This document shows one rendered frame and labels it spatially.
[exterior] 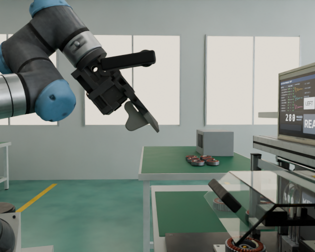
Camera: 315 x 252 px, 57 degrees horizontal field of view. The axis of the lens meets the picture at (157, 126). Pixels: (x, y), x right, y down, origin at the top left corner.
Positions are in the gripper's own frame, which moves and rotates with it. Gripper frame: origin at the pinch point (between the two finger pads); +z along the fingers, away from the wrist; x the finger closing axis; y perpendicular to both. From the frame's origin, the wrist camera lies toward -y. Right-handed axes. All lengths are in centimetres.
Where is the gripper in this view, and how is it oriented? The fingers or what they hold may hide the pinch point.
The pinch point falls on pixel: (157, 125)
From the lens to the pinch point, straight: 63.0
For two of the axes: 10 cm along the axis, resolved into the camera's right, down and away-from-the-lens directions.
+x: 0.3, 0.4, -10.0
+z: 6.3, 7.7, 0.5
